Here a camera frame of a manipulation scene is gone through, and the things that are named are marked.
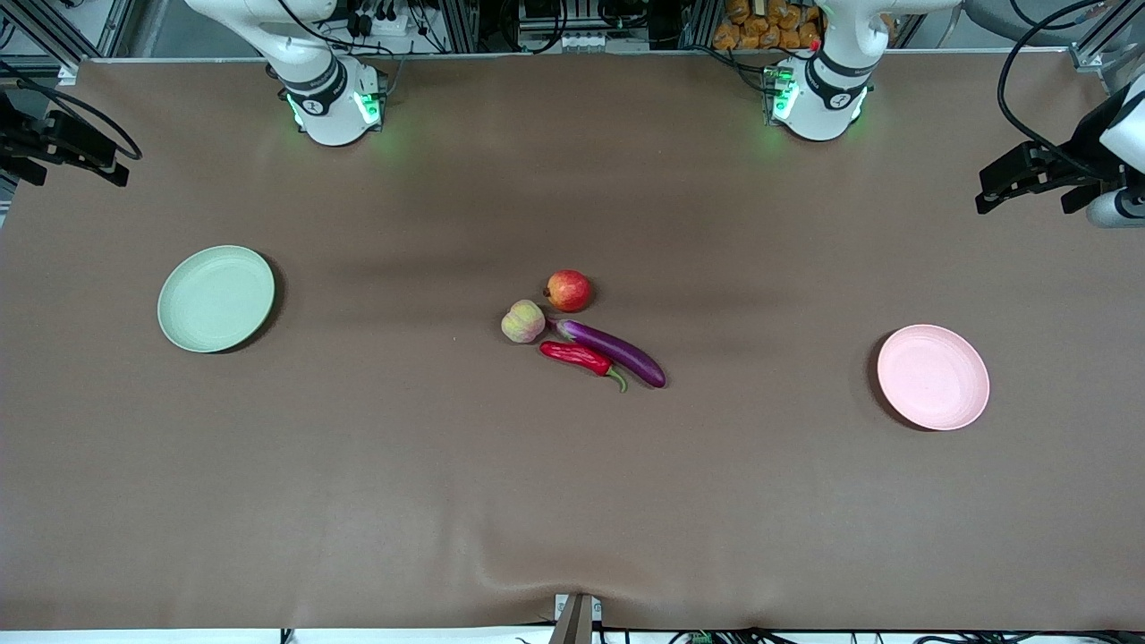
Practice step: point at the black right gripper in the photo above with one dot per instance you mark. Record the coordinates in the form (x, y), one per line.
(20, 136)

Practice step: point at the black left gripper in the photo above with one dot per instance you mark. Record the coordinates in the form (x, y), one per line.
(1080, 157)

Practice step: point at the purple eggplant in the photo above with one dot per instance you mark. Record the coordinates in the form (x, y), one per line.
(617, 351)

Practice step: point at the red apple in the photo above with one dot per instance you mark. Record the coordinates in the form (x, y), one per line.
(568, 291)

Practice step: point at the pale yellow pink peach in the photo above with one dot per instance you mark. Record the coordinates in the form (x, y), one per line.
(523, 322)

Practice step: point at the red chili pepper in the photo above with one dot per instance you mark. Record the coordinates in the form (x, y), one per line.
(572, 355)

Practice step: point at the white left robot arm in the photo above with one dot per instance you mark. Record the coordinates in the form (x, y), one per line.
(818, 103)

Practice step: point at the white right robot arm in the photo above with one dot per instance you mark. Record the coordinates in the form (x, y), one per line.
(331, 107)

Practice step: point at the grey rounded chair seat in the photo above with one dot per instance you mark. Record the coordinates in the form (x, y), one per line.
(1029, 18)

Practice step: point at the light green plate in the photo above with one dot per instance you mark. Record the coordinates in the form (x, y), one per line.
(216, 299)

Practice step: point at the pink plate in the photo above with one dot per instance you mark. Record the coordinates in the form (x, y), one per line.
(933, 377)

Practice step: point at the bag of orange buns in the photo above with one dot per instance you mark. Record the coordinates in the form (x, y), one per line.
(769, 27)

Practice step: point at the white power strip with plugs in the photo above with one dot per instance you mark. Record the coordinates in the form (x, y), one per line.
(380, 22)

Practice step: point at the small white power strip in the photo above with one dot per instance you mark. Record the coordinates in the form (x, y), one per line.
(583, 40)

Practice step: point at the brown table cover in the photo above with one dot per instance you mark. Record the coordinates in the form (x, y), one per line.
(572, 501)

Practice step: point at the grey metal table bracket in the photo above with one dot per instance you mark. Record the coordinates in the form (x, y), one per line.
(578, 617)

